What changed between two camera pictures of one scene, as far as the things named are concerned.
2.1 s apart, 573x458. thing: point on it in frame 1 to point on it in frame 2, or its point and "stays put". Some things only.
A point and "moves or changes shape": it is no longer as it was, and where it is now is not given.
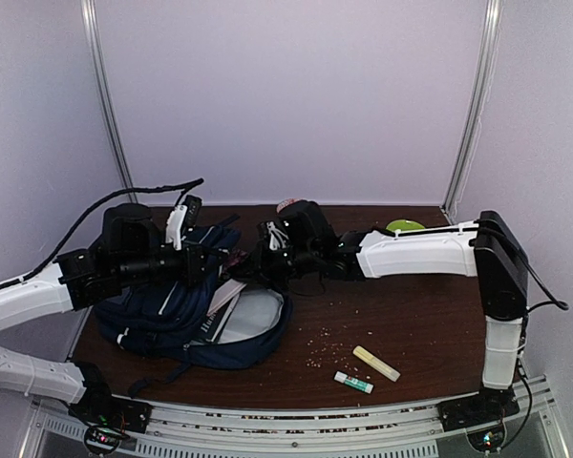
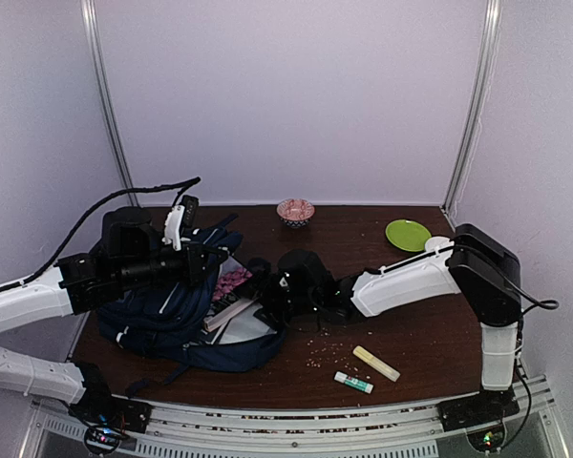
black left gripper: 193,271 stays put
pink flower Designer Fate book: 232,258 moves or changes shape
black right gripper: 261,259 to 260,279
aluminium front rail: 410,430 stays put
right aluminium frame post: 479,102 stays put
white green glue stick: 353,382 stays put
